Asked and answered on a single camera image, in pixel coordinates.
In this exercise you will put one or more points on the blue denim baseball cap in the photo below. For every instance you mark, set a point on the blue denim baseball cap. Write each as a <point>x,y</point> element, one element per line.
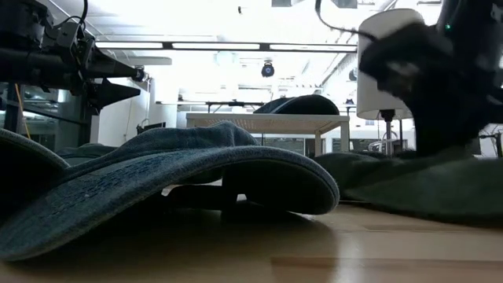
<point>302,106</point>
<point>157,173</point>

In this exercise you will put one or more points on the black overhead crossbar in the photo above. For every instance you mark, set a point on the black overhead crossbar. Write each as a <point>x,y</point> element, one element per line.
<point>216,46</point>

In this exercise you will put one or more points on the dark blue baseball cap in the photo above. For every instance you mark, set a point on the dark blue baseball cap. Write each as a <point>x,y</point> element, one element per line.
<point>86,153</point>

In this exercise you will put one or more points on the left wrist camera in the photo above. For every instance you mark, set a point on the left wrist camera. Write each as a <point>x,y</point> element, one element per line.
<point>68,39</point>

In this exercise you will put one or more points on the black aluminium mounting frame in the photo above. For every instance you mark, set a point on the black aluminium mounting frame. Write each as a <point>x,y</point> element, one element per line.
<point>12,110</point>

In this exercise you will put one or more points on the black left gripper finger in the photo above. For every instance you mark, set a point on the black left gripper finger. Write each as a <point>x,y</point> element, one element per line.
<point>114,70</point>
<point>114,94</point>

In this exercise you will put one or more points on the white perforated metal shelf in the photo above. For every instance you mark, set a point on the white perforated metal shelf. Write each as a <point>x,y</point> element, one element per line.
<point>267,122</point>

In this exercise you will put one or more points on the dark green baseball cap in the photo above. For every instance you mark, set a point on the dark green baseball cap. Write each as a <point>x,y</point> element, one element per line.
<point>412,184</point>

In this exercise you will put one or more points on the black overhead camera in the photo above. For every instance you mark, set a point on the black overhead camera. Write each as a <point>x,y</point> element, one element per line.
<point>267,70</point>

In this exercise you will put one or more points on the white shade table lamp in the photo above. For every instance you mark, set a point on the white shade table lamp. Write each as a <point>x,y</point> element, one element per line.
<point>373,106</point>

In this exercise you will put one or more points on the grey-green baseball cap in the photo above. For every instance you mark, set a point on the grey-green baseball cap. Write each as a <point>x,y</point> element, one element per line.
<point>23,169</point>

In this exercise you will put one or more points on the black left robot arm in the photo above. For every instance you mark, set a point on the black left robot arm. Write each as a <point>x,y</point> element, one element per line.
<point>23,67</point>

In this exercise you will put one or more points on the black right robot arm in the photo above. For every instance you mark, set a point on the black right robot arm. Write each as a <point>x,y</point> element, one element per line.
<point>479,47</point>

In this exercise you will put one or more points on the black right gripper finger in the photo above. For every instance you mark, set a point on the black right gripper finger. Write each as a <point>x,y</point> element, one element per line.
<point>448,129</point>

